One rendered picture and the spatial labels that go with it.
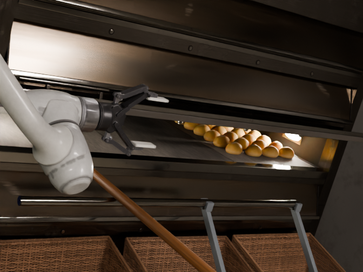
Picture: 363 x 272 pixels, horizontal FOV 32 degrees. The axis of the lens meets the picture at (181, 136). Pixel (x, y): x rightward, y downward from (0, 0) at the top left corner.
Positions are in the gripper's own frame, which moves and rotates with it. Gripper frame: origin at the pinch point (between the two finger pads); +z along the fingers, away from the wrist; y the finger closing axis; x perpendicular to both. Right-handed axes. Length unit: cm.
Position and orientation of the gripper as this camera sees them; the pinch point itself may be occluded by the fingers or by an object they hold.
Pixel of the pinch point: (156, 122)
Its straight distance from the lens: 177.4
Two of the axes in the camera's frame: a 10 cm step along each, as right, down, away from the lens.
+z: 7.8, 0.8, 6.2
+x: 5.6, 3.4, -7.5
